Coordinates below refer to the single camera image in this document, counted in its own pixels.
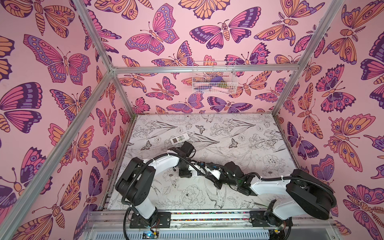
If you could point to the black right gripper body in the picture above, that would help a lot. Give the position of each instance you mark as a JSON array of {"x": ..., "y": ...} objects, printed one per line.
[{"x": 229, "y": 173}]

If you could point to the long white remote control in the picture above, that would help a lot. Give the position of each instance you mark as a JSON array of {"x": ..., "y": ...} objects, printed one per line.
[{"x": 199, "y": 169}]

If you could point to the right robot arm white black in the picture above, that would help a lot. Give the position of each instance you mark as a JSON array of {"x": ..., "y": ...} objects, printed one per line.
[{"x": 305, "y": 195}]

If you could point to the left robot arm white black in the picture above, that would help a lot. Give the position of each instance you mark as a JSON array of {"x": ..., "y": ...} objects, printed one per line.
[{"x": 136, "y": 180}]

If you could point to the small white remote control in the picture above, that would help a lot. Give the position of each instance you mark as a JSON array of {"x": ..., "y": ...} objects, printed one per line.
[{"x": 179, "y": 139}]

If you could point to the green circuit board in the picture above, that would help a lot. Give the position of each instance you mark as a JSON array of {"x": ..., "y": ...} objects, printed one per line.
[{"x": 149, "y": 235}]

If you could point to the purple item in basket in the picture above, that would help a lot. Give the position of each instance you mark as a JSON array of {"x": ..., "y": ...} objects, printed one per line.
[{"x": 217, "y": 80}]

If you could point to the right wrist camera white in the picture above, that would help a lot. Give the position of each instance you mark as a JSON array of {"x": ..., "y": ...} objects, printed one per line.
[{"x": 214, "y": 173}]

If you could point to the white wire basket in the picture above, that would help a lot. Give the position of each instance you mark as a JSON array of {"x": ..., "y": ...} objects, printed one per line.
[{"x": 203, "y": 74}]

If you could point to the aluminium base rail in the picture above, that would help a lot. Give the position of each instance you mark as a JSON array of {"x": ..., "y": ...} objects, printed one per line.
[{"x": 208, "y": 225}]

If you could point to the aluminium cage frame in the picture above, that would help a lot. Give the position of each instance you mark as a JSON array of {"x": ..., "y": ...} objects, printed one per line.
[{"x": 50, "y": 181}]

